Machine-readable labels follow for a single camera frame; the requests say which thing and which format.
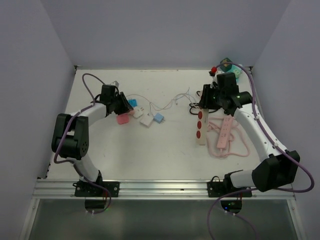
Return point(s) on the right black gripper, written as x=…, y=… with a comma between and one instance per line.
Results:
x=205, y=102

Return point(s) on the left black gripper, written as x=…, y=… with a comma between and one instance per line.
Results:
x=125, y=106

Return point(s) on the blue adapter plug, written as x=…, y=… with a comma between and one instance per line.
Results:
x=133, y=102

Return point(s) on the white folding extension socket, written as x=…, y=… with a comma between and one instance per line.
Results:
x=138, y=112

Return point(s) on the pink adapter plug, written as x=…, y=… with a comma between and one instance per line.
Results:
x=122, y=119

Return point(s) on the white plug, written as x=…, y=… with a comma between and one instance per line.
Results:
x=147, y=120

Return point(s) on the light blue usb charger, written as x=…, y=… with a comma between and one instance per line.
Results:
x=158, y=118

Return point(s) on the beige power strip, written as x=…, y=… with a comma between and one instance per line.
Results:
x=202, y=126

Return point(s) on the pink power strip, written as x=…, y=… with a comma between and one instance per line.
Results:
x=223, y=127

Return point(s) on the teal power strip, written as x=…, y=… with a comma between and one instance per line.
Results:
x=235, y=67

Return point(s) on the dark green cube charger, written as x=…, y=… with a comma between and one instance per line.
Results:
x=225, y=61

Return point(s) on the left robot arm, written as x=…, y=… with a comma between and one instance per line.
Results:
x=70, y=141

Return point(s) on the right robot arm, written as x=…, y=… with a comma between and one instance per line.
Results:
x=278, y=166

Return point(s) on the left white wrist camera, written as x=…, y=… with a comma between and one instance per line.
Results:
x=115, y=83

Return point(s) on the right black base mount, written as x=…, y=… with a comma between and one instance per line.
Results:
x=217, y=188

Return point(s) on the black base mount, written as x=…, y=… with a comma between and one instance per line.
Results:
x=217, y=188
x=97, y=189

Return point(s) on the aluminium rail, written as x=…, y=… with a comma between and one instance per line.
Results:
x=129, y=189

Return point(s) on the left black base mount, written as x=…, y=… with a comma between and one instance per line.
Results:
x=97, y=189

